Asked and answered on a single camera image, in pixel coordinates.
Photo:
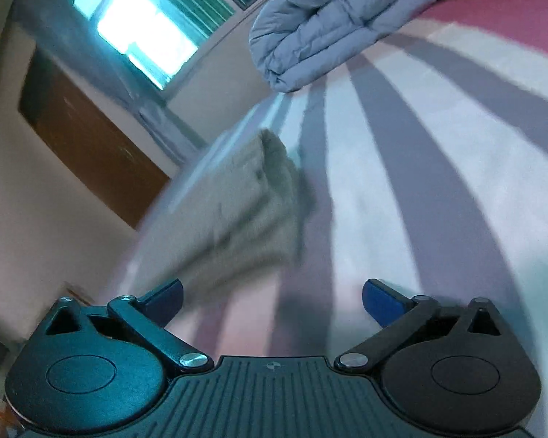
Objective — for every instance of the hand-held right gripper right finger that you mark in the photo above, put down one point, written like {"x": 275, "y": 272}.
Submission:
{"x": 381, "y": 301}

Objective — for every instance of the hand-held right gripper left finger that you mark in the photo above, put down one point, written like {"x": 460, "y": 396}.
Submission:
{"x": 166, "y": 301}

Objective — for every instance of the beige grey towel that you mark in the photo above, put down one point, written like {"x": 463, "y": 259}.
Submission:
{"x": 246, "y": 219}

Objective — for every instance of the striped bed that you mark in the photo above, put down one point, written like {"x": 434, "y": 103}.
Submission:
{"x": 438, "y": 169}

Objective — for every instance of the brown wooden door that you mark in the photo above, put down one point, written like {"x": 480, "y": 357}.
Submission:
{"x": 86, "y": 146}

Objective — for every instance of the grey-blue curtain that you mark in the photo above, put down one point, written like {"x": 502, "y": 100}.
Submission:
{"x": 132, "y": 96}

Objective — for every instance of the window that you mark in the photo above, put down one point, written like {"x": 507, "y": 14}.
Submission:
{"x": 155, "y": 23}

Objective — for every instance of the blue folded duvet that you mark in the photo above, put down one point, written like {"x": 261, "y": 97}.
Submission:
{"x": 338, "y": 23}

